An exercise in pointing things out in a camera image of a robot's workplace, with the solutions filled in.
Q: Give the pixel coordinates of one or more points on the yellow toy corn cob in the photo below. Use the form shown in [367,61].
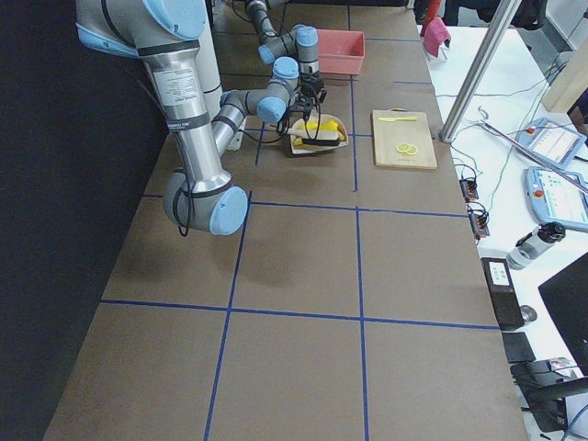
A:
[312,126]

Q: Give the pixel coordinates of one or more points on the beige plastic dustpan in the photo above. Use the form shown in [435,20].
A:
[298,124]

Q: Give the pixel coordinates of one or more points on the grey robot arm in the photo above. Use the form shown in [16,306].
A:
[172,39]
[301,40]

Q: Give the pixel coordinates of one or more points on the pink plastic bin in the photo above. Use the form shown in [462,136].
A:
[341,51]

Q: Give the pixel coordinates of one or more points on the bamboo cutting board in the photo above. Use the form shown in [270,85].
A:
[387,135]

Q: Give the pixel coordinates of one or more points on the yellow-green plastic knife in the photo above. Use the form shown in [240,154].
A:
[396,119]

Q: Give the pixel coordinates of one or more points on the magenta cloth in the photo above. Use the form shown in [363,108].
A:
[436,38]

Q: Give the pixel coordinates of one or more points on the far teach pendant tablet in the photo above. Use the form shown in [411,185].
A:
[556,143]

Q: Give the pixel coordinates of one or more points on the teach pendant tablet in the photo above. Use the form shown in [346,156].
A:
[553,198]
[556,143]

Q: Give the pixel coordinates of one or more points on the black rectangular device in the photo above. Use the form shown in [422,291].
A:
[502,293]

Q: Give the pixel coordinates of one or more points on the near teach pendant tablet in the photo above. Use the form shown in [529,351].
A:
[553,198]

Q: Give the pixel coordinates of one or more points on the clear water bottle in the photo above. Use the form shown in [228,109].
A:
[534,244]

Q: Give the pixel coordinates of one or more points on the black monitor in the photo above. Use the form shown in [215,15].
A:
[565,297]

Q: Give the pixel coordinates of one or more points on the aluminium frame post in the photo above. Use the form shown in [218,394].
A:
[503,16]

